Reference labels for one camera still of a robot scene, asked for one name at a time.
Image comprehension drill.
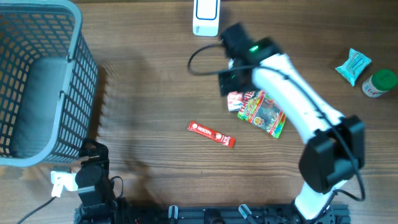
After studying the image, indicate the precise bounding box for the small red-white snack packet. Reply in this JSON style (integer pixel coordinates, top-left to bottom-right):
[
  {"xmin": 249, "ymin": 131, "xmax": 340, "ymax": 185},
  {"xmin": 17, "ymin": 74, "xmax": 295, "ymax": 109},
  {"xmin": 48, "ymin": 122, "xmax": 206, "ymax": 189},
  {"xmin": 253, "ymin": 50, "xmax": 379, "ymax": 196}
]
[{"xmin": 227, "ymin": 91, "xmax": 244, "ymax": 112}]

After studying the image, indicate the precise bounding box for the Haribo gummy candy bag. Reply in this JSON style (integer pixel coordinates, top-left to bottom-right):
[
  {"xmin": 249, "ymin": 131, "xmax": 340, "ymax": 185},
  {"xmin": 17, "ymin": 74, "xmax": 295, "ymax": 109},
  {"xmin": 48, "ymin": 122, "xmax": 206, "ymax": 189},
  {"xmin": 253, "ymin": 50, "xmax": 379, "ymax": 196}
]
[{"xmin": 238, "ymin": 90, "xmax": 286, "ymax": 138}]

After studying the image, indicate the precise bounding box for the red chocolate bar wrapper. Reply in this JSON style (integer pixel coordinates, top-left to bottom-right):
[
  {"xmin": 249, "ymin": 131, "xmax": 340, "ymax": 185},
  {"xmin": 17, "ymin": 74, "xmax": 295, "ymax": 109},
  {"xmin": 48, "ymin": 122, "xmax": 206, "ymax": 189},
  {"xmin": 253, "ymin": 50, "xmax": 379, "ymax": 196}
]
[{"xmin": 187, "ymin": 121, "xmax": 236, "ymax": 148}]

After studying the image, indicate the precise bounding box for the teal wet wipes pack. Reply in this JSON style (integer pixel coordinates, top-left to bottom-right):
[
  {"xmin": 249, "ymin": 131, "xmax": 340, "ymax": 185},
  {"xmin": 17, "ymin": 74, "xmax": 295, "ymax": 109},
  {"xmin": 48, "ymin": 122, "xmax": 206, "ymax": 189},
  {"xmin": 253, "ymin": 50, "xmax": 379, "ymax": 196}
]
[{"xmin": 335, "ymin": 49, "xmax": 372, "ymax": 86}]

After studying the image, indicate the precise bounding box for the green-lidded Knorr jar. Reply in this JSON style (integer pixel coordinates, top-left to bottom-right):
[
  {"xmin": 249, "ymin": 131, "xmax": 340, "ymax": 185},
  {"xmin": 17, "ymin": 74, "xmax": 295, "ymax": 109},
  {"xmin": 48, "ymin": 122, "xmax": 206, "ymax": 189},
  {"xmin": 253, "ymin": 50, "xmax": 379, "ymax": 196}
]
[{"xmin": 362, "ymin": 69, "xmax": 397, "ymax": 98}]

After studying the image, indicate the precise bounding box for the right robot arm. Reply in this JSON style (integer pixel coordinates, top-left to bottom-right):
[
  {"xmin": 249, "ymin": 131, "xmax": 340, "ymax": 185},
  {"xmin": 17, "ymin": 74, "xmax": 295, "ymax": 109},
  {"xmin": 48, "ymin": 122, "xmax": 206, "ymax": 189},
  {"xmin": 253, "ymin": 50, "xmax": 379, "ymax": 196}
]
[{"xmin": 219, "ymin": 37, "xmax": 366, "ymax": 223}]

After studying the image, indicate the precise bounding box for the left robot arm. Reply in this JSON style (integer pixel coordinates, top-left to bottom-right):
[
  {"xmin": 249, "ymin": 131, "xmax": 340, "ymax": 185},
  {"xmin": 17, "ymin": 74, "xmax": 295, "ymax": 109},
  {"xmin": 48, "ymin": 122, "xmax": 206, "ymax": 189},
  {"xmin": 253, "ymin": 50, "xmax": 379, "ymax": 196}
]
[{"xmin": 74, "ymin": 138, "xmax": 126, "ymax": 223}]

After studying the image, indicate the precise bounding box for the white barcode scanner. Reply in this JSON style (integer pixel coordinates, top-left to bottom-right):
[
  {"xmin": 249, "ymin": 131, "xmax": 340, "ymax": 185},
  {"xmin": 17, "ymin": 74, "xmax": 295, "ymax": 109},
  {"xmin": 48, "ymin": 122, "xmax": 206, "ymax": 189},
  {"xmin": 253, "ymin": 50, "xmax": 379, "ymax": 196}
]
[{"xmin": 192, "ymin": 0, "xmax": 221, "ymax": 37}]

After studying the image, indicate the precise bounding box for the grey plastic shopping basket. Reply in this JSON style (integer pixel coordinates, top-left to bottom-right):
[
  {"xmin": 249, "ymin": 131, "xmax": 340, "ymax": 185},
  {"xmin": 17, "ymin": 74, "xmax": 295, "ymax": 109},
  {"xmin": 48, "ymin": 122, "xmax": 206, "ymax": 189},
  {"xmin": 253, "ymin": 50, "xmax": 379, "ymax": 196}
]
[{"xmin": 1, "ymin": 0, "xmax": 98, "ymax": 167}]

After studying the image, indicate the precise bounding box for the black camera cable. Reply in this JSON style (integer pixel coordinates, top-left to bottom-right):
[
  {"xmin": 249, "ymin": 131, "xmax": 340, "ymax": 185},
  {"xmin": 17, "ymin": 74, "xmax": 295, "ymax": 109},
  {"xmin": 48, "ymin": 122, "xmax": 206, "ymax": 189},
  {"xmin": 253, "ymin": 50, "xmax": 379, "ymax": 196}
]
[
  {"xmin": 187, "ymin": 43, "xmax": 366, "ymax": 202},
  {"xmin": 16, "ymin": 195, "xmax": 57, "ymax": 224}
]

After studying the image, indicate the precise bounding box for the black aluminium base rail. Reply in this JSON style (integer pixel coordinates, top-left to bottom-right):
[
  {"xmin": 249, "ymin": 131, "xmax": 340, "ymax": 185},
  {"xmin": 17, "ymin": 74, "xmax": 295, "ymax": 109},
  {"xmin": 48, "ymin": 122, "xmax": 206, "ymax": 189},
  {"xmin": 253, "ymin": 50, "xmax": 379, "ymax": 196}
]
[{"xmin": 73, "ymin": 204, "xmax": 351, "ymax": 224}]

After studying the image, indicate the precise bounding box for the black left camera cable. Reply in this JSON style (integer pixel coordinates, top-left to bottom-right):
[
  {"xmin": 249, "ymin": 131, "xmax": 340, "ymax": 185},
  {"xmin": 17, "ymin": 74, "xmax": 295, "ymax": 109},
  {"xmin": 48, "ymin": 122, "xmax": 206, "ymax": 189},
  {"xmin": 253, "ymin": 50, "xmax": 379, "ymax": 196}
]
[{"xmin": 16, "ymin": 195, "xmax": 57, "ymax": 224}]

